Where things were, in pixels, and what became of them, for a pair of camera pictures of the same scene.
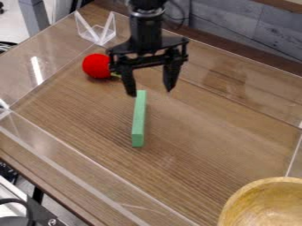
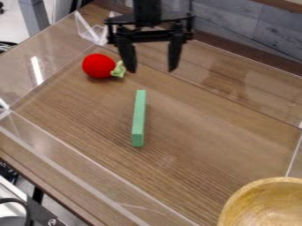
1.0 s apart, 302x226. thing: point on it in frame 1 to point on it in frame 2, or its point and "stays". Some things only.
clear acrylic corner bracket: (98, 34) stays
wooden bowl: (269, 202) stays
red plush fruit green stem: (95, 66) stays
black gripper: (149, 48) to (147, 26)
